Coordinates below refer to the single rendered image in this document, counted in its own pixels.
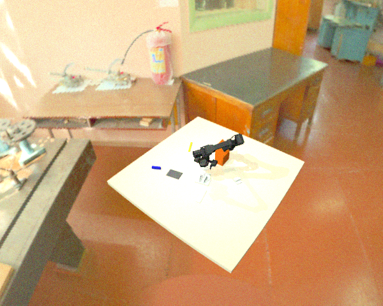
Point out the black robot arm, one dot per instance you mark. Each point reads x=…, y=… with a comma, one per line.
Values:
x=207, y=150

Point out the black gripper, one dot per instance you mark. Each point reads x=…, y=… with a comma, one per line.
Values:
x=213, y=162

